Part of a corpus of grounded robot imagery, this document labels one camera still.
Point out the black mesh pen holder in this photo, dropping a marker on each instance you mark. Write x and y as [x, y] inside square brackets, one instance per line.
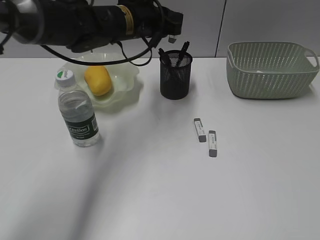
[175, 80]

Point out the green woven plastic basket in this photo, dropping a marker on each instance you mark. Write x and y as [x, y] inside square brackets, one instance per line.
[288, 69]

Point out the yellow mango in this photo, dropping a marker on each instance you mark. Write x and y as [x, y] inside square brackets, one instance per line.
[98, 80]

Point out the grey white eraser front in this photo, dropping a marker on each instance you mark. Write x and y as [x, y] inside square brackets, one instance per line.
[172, 39]

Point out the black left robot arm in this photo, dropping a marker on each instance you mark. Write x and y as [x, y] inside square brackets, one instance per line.
[80, 26]

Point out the clear water bottle green label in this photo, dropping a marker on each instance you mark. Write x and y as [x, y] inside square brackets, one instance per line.
[76, 110]

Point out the pale green wavy plate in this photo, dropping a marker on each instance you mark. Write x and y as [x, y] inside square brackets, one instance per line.
[122, 76]

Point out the black marker pen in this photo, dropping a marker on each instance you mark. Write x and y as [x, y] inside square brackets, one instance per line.
[180, 58]
[185, 47]
[164, 57]

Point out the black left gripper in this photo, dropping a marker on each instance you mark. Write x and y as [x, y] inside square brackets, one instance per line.
[151, 19]

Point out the grey white eraser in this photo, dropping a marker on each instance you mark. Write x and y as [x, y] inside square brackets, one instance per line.
[172, 39]
[202, 137]
[212, 144]

